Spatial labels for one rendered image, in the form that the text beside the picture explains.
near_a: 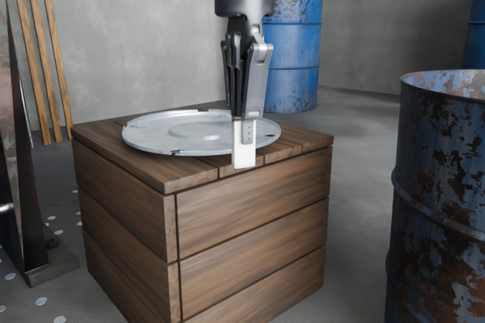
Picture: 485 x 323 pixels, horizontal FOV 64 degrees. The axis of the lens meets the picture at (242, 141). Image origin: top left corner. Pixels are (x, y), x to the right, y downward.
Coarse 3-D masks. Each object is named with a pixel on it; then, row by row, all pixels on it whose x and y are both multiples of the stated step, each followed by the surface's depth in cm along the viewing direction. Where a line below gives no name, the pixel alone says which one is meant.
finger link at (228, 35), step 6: (228, 36) 50; (228, 42) 50; (228, 48) 51; (228, 54) 51; (228, 60) 51; (234, 66) 51; (234, 72) 51; (234, 78) 52; (234, 84) 52; (234, 90) 52; (234, 96) 52; (234, 102) 53; (234, 108) 53; (234, 114) 53
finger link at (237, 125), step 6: (234, 126) 52; (240, 126) 52; (234, 132) 52; (240, 132) 52; (234, 138) 53; (234, 144) 53; (240, 144) 53; (252, 144) 54; (234, 150) 53; (240, 150) 53; (246, 150) 53; (252, 150) 54; (234, 156) 53; (240, 156) 53; (246, 156) 54; (252, 156) 54; (234, 162) 54; (240, 162) 54; (246, 162) 54; (252, 162) 54
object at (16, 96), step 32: (0, 0) 73; (0, 32) 74; (0, 64) 75; (0, 96) 76; (0, 128) 78; (0, 160) 83; (0, 192) 90; (32, 192) 84; (0, 224) 98; (32, 224) 86; (32, 256) 87; (64, 256) 93
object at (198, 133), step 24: (144, 120) 80; (168, 120) 81; (192, 120) 81; (216, 120) 81; (264, 120) 80; (144, 144) 64; (168, 144) 64; (192, 144) 64; (216, 144) 64; (264, 144) 64
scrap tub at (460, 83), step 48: (432, 96) 48; (480, 96) 73; (432, 144) 49; (480, 144) 43; (432, 192) 50; (480, 192) 44; (432, 240) 51; (480, 240) 45; (432, 288) 52; (480, 288) 47
